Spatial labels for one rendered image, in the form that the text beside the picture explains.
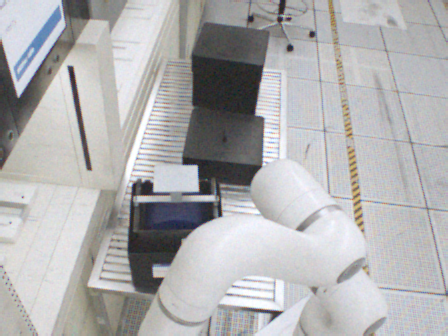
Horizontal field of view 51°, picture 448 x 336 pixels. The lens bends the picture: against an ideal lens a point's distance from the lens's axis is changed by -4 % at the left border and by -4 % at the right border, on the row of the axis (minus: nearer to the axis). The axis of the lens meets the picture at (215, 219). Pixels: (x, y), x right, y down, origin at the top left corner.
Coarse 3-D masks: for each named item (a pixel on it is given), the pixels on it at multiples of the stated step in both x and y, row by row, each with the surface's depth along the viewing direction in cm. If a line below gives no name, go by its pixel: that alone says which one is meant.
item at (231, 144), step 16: (192, 112) 185; (208, 112) 185; (224, 112) 186; (192, 128) 179; (208, 128) 179; (224, 128) 179; (240, 128) 180; (256, 128) 181; (192, 144) 173; (208, 144) 173; (224, 144) 174; (240, 144) 174; (256, 144) 175; (192, 160) 169; (208, 160) 168; (224, 160) 168; (240, 160) 169; (256, 160) 169; (208, 176) 174; (224, 176) 173; (240, 176) 173
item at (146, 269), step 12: (132, 192) 147; (144, 192) 153; (216, 192) 154; (132, 204) 147; (132, 216) 147; (132, 228) 146; (132, 240) 146; (132, 252) 145; (156, 252) 133; (168, 252) 133; (132, 264) 136; (144, 264) 136; (156, 264) 136; (168, 264) 137; (132, 276) 141; (144, 276) 141; (156, 276) 141
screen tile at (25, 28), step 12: (0, 0) 76; (12, 0) 80; (24, 0) 85; (0, 12) 77; (12, 12) 81; (24, 12) 85; (24, 24) 86; (12, 36) 82; (24, 36) 87; (12, 48) 83
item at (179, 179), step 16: (160, 176) 130; (176, 176) 131; (192, 176) 131; (160, 192) 127; (176, 192) 128; (192, 192) 128; (144, 208) 143; (208, 208) 144; (144, 224) 140; (144, 240) 133; (160, 240) 134; (176, 240) 134
